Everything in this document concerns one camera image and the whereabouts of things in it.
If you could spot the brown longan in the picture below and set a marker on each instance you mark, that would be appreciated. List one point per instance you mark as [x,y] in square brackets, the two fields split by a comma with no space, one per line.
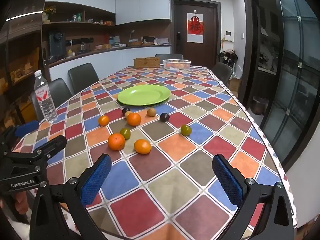
[127,114]
[151,112]

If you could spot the colourful checkered tablecloth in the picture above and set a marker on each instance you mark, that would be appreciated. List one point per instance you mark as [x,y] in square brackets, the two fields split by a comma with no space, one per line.
[175,175]

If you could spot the wooden wall shelf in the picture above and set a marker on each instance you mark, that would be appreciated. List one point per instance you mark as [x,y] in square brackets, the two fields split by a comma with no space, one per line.
[75,23]

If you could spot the yellow flowers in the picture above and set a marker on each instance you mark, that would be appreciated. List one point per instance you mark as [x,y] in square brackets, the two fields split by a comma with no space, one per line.
[48,10]

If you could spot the yellow small bottle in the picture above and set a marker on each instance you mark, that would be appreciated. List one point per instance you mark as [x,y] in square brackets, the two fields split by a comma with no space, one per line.
[70,52]

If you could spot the dark trash bin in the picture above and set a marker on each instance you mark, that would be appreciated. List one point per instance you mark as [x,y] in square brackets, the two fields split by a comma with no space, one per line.
[260,106]

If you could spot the pile of small tangerines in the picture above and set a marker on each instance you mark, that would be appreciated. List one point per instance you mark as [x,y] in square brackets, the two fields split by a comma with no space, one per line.
[175,63]

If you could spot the black water dispenser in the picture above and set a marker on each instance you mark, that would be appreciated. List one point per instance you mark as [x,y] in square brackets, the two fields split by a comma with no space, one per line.
[56,46]

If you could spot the wooden display cabinet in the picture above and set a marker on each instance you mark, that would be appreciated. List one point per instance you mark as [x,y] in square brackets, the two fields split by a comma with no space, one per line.
[20,67]

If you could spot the green plum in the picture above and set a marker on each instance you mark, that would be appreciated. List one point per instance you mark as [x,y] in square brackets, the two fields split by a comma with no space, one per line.
[186,130]
[125,133]

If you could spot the rack with bags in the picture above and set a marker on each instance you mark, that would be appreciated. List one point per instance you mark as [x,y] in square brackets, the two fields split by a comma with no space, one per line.
[227,56]

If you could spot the orange tangerine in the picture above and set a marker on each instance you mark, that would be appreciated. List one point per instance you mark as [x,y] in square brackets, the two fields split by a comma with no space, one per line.
[103,120]
[142,146]
[116,141]
[134,119]

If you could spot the glass kettle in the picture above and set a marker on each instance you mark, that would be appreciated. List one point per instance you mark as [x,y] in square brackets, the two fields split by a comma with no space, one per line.
[85,46]

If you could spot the white upper cabinets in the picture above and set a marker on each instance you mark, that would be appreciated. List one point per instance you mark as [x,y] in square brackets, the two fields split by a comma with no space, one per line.
[112,0]

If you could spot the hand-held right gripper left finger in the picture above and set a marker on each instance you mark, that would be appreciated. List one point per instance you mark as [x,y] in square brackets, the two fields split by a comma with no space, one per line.
[96,180]

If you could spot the red and white door poster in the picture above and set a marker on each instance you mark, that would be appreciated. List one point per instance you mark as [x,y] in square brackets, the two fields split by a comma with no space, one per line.
[195,27]

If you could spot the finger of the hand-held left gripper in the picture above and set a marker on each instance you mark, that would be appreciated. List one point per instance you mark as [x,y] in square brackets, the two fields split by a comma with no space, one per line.
[27,128]
[53,143]

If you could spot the white desk lamp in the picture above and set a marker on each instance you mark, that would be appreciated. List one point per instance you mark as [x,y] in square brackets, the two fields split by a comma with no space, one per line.
[132,33]

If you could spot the clear plastic water bottle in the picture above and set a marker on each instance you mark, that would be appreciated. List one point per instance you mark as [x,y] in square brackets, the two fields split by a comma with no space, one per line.
[45,97]

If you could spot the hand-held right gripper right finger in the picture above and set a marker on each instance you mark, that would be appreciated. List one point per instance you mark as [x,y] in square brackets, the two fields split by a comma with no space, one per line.
[228,182]

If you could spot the white counter cabinet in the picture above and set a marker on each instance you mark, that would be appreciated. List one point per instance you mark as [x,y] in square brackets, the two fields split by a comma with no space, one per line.
[112,60]

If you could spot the orange packet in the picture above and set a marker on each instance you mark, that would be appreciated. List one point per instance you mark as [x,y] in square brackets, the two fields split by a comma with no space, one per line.
[108,23]

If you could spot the glass sliding door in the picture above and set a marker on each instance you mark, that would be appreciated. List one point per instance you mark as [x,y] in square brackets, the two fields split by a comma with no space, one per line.
[295,80]

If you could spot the person's left hand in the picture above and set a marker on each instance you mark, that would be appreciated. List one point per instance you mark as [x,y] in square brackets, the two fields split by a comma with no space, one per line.
[21,203]

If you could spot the white wall intercom panel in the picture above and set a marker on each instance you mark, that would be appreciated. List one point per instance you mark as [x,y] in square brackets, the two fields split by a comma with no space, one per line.
[228,35]

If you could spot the green plate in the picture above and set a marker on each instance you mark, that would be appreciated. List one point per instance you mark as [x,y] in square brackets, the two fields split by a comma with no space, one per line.
[144,95]

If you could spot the dark purple plum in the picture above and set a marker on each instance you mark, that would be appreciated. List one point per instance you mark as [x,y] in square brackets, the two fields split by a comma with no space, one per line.
[164,117]
[125,110]

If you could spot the black power strip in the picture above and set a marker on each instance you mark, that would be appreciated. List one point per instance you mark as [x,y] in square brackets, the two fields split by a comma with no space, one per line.
[80,40]

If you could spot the wicker tray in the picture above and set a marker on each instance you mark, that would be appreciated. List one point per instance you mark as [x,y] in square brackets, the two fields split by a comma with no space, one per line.
[136,43]

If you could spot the white plastic basket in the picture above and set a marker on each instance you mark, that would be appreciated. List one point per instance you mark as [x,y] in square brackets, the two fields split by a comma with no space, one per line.
[176,66]

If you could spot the dark leather chair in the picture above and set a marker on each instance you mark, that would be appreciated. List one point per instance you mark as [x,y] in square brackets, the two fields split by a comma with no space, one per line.
[83,76]
[222,71]
[169,56]
[47,92]

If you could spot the cardboard box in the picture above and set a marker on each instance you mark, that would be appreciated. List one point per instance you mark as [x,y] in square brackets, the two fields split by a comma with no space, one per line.
[235,86]

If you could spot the dark wooden door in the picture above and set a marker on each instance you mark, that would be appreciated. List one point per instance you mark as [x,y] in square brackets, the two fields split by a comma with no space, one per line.
[197,52]

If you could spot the green bottle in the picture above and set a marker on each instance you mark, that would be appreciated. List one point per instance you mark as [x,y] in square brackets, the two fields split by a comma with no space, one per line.
[78,17]

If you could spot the wicker box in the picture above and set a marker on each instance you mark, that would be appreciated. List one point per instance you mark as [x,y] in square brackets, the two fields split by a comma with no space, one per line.
[146,62]

